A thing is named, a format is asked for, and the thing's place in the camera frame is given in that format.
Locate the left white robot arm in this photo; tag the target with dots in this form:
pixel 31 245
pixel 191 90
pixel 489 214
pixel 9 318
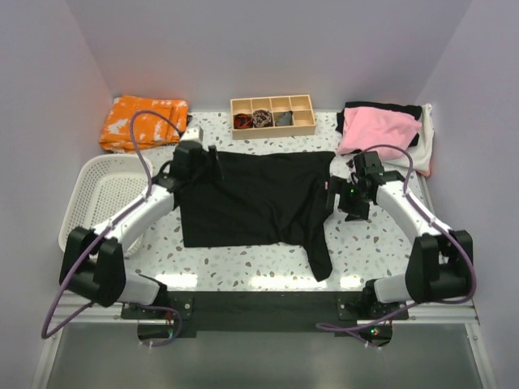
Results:
pixel 93 264

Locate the orange black rolled sock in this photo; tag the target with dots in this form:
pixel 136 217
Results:
pixel 242 121

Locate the wooden compartment tray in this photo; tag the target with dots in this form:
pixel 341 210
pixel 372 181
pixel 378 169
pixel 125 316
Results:
pixel 301 106

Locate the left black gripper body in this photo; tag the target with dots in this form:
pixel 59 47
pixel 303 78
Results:
pixel 206 172

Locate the white plastic perforated basket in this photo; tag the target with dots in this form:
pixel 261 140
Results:
pixel 106 184

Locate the orange white folded cloth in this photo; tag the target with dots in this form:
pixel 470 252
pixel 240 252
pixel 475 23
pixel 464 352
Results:
pixel 157 122

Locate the black t-shirt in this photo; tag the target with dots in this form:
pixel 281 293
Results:
pixel 414 110
pixel 262 200

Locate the grey folded sock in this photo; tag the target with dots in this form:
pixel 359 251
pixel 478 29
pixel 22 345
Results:
pixel 284 118

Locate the white folded t-shirt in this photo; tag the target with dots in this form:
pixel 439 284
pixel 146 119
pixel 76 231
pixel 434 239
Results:
pixel 422 152

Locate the black folded t-shirt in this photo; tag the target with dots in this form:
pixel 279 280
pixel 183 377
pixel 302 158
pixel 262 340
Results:
pixel 414 110

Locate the brown patterned rolled sock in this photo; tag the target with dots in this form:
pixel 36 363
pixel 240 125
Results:
pixel 261 118

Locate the pink folded t-shirt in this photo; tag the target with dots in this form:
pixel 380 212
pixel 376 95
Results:
pixel 364 127

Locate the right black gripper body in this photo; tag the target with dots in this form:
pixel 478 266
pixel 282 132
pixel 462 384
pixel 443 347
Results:
pixel 350 200

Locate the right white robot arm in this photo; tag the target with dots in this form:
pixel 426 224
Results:
pixel 440 267

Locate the black mounting base plate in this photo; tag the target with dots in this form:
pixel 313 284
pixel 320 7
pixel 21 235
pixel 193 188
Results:
pixel 253 312

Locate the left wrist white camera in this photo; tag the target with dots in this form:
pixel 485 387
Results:
pixel 193 134

